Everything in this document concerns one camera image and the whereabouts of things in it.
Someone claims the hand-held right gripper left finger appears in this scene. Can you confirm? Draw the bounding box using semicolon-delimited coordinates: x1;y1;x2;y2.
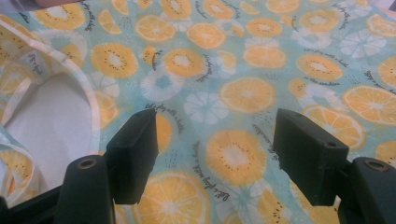
105;107;160;205

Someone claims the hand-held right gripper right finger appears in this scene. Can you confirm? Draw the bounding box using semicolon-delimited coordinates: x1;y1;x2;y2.
272;107;350;207

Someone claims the citrus print cloth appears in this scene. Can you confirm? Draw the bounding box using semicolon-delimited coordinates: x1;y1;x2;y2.
0;0;396;224

